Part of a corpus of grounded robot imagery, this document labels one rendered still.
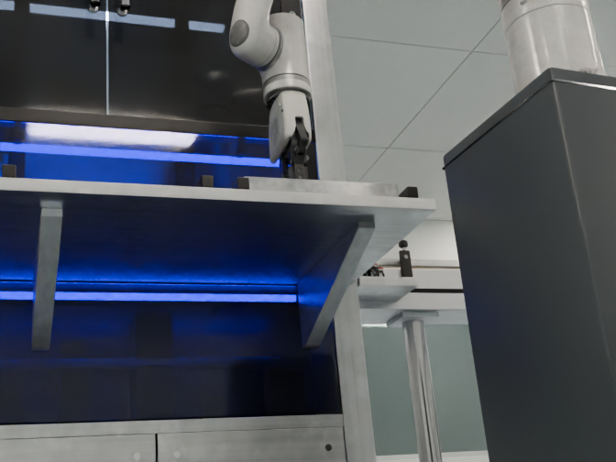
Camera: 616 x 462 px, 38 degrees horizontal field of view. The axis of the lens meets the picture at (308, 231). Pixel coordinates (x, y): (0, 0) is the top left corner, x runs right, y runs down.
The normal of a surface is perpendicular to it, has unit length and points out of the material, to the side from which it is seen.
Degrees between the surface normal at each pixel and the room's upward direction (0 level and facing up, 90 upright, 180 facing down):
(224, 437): 90
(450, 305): 90
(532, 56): 90
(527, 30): 90
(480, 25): 180
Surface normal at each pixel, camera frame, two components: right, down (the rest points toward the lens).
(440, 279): 0.31, -0.36
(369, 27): 0.08, 0.93
